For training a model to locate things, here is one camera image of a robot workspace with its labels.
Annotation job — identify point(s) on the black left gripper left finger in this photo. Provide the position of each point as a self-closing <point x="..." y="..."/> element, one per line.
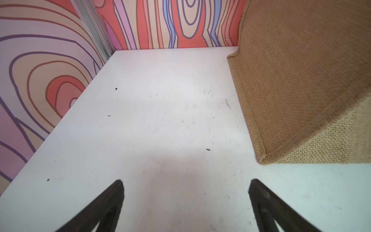
<point x="101" y="214"/>

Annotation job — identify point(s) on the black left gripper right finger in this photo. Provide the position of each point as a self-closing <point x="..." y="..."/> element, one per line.
<point x="272" y="213"/>

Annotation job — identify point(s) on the brown burlap tote bag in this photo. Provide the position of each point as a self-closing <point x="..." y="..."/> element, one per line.
<point x="302" y="72"/>

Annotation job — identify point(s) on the aluminium frame post left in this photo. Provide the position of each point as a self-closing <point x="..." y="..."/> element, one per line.
<point x="90" y="18"/>

